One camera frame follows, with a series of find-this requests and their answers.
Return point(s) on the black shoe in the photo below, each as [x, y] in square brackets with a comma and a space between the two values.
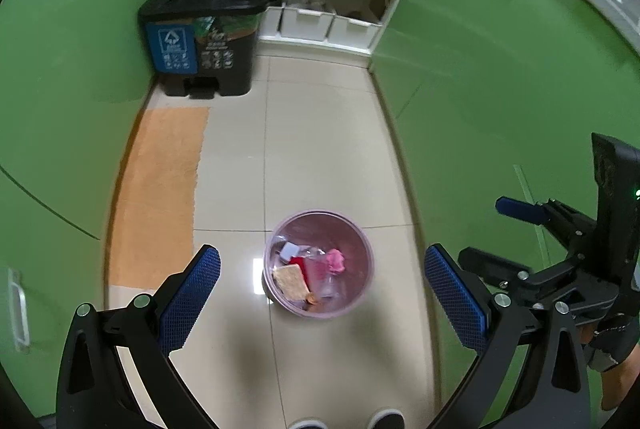
[387, 419]

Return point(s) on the person right hand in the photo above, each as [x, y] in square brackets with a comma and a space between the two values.
[617, 382]

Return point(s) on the pink trash bin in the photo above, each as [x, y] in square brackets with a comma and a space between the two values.
[316, 232]

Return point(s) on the brown walnut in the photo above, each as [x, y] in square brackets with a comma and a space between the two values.
[312, 299]

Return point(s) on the black dual recycling bin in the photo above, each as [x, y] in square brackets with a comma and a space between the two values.
[203, 48]

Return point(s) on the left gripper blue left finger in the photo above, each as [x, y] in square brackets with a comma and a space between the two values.
[183, 296]

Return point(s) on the white storage drawer right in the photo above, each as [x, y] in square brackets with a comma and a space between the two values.
[352, 33]

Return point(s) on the white storage drawer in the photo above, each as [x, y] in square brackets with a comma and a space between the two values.
[352, 33]
[306, 24]

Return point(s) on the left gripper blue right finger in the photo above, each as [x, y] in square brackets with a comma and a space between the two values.
[467, 316]

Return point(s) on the beige loofah sponge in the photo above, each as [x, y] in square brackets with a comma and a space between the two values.
[291, 282]

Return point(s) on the pink cloth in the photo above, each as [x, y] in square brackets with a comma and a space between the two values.
[335, 261]

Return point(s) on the clear plastic food box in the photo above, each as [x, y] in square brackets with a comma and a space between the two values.
[320, 281]

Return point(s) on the white storage drawer left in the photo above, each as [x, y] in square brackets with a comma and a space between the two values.
[306, 24]

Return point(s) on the orange floor mat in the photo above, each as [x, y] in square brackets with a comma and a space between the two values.
[153, 218]

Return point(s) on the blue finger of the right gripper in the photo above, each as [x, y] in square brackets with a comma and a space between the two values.
[521, 211]
[490, 268]

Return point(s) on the red cloth bag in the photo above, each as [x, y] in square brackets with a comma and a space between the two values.
[300, 261]

